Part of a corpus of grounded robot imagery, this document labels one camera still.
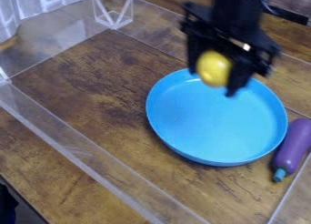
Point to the purple toy eggplant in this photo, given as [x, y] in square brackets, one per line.
[292, 149]

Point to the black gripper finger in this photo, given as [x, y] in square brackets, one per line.
[240, 74]
[196, 46]

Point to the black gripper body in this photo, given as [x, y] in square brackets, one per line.
[230, 40]

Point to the blue round tray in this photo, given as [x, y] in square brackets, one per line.
[216, 130]

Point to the clear acrylic enclosure wall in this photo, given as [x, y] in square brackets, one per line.
[77, 149]

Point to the white patterned curtain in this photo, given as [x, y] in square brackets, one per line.
[16, 10]

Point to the yellow lemon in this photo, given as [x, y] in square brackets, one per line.
[213, 67]

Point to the black bar on background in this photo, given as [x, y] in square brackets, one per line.
[284, 14]

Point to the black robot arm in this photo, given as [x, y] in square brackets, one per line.
[244, 9]

